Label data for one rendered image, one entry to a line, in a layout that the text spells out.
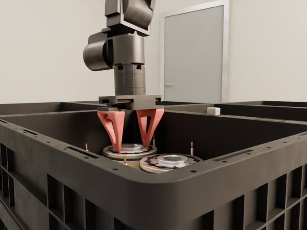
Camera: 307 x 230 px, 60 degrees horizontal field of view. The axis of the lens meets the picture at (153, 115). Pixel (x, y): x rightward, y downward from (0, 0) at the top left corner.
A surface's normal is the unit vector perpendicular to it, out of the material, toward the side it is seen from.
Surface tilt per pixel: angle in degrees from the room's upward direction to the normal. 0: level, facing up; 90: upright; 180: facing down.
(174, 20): 90
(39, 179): 90
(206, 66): 90
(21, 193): 90
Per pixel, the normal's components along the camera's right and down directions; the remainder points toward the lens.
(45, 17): 0.79, 0.06
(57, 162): -0.75, 0.07
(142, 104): 0.59, 0.04
